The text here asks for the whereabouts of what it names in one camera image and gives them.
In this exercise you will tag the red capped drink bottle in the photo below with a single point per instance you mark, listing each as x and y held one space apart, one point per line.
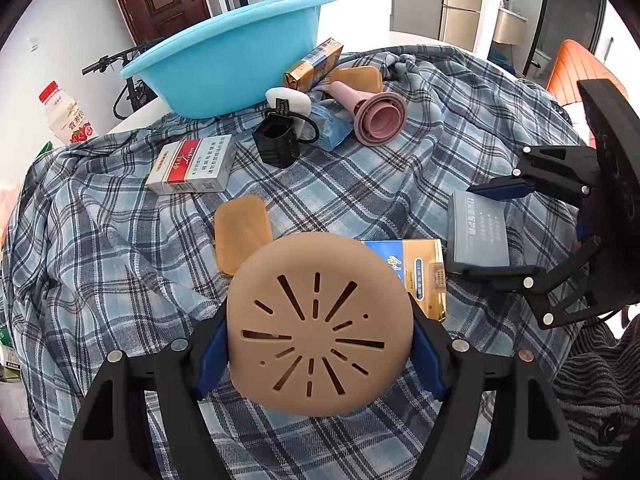
67 117

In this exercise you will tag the black bicycle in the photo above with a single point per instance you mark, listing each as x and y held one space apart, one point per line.
135 92

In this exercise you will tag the person's right forearm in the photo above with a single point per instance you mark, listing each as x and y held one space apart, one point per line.
595 385

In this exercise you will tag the blue plaid cloth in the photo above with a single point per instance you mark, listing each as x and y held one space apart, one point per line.
125 260

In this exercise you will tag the amber translucent rounded pad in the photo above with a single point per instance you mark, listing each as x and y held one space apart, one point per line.
360 79
240 232

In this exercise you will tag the pale cardboard box with barcode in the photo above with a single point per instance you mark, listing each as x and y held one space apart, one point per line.
477 230

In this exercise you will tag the small black container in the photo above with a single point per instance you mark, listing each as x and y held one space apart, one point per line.
275 142

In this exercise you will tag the light blue packet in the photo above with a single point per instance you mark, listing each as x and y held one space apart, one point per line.
332 127

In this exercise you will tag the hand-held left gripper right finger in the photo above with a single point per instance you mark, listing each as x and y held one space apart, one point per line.
430 355

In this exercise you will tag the white light switch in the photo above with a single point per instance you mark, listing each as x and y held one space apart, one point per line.
34 44

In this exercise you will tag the beige refrigerator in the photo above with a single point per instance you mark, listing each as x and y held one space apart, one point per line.
460 5

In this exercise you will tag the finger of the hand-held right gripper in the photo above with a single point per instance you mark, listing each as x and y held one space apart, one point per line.
545 290
550 170

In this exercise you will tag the white sink cabinet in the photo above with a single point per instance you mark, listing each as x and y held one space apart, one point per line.
510 25

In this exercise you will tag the gold and blue cigarette pack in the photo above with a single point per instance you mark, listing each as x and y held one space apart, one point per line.
312 67
425 270

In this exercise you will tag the pink cup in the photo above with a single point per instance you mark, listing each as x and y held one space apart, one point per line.
375 120

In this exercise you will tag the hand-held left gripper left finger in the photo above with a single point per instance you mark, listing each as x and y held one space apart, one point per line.
215 355

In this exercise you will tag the light blue plastic basin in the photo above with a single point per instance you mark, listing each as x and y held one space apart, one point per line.
225 60

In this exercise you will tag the red and white cigarette pack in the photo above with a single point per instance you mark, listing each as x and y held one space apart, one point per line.
192 165

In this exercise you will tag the orange chair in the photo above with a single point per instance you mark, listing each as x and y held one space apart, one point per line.
575 67

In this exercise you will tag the round tan slotted disc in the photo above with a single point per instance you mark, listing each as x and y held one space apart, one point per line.
320 320

